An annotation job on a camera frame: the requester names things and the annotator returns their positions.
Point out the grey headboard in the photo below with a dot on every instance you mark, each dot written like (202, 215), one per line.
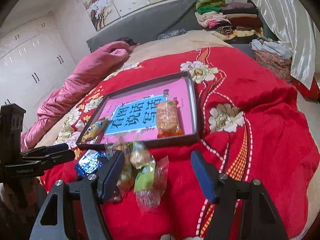
(150, 22)

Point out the white satin curtain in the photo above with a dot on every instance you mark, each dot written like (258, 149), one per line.
(287, 17)

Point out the person's left hand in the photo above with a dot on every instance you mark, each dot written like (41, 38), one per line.
(35, 188)

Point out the blue snack packet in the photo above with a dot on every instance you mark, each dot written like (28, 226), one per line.
(87, 163)

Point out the white wardrobe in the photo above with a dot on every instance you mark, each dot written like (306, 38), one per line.
(37, 55)

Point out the green snack packet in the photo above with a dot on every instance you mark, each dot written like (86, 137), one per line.
(146, 180)

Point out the blue patterned cloth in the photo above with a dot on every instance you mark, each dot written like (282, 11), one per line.
(172, 33)

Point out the red floral blanket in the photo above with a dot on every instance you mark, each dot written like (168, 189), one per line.
(262, 130)

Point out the pink and blue book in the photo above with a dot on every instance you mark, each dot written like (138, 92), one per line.
(140, 97)

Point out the floral fabric bag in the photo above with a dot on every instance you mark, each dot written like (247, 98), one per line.
(272, 66)

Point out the floral wall painting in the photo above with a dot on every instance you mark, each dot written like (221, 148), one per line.
(112, 5)

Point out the pink pillow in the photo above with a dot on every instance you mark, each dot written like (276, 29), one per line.
(82, 72)

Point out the pile of folded clothes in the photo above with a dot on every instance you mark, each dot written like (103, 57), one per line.
(225, 17)

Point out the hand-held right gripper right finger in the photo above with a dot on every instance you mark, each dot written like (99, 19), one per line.
(203, 177)

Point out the yellow cartoon snack packet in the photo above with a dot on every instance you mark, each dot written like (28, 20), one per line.
(93, 130)

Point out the dark red cloth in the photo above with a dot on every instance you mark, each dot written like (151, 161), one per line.
(126, 40)

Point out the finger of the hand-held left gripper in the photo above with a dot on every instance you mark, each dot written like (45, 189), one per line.
(60, 157)
(53, 148)

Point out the orange snack packet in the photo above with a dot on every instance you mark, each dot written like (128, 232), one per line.
(168, 120)

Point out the clear pastry snack packet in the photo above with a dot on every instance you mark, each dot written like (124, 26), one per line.
(140, 156)

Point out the clear yellowish snack packet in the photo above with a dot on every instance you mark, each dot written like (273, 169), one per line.
(125, 177)

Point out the light blue clothes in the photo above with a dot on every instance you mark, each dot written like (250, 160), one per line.
(272, 46)

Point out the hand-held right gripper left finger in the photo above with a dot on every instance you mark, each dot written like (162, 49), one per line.
(113, 173)

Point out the beige bed sheet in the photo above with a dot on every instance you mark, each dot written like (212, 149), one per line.
(175, 45)

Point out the shallow dark cardboard box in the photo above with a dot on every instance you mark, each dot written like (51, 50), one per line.
(196, 115)

